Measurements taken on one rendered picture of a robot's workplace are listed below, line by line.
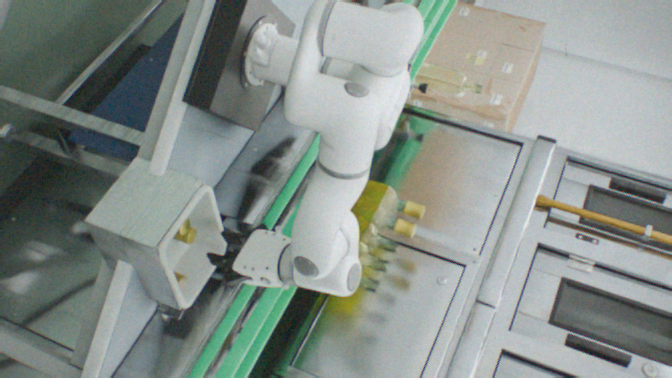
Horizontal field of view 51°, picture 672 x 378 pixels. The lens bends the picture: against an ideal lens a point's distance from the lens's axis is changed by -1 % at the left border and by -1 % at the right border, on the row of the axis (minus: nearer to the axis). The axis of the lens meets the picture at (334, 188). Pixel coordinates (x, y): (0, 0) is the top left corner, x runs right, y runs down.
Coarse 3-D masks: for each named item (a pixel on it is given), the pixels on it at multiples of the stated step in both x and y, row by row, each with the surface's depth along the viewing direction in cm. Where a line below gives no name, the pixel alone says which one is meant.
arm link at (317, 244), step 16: (320, 176) 111; (336, 176) 108; (352, 176) 108; (368, 176) 112; (320, 192) 111; (336, 192) 110; (352, 192) 111; (304, 208) 112; (320, 208) 110; (336, 208) 110; (304, 224) 112; (320, 224) 111; (336, 224) 111; (304, 240) 113; (320, 240) 111; (336, 240) 118; (304, 256) 115; (320, 256) 113; (336, 256) 117; (304, 272) 117; (320, 272) 116
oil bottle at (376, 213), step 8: (360, 200) 169; (368, 200) 169; (352, 208) 168; (360, 208) 167; (368, 208) 167; (376, 208) 167; (384, 208) 168; (360, 216) 166; (368, 216) 166; (376, 216) 166; (384, 216) 167; (376, 224) 166; (384, 224) 167
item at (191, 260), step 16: (208, 192) 135; (192, 208) 131; (208, 208) 140; (176, 224) 128; (192, 224) 147; (208, 224) 145; (176, 240) 144; (208, 240) 150; (224, 240) 148; (160, 256) 127; (176, 256) 146; (192, 256) 149; (176, 272) 146; (192, 272) 146; (208, 272) 147; (176, 288) 135; (192, 288) 144
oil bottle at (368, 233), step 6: (360, 222) 165; (366, 222) 165; (360, 228) 164; (366, 228) 164; (372, 228) 164; (360, 234) 163; (366, 234) 163; (372, 234) 163; (378, 234) 165; (360, 240) 163; (366, 240) 163; (372, 240) 163; (372, 246) 164
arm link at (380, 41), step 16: (336, 16) 103; (352, 16) 103; (368, 16) 103; (384, 16) 103; (400, 16) 104; (416, 16) 104; (336, 32) 103; (352, 32) 103; (368, 32) 102; (384, 32) 102; (400, 32) 102; (416, 32) 103; (336, 48) 105; (352, 48) 104; (368, 48) 103; (384, 48) 102; (400, 48) 102; (416, 48) 104; (368, 64) 105; (384, 64) 104; (400, 64) 105
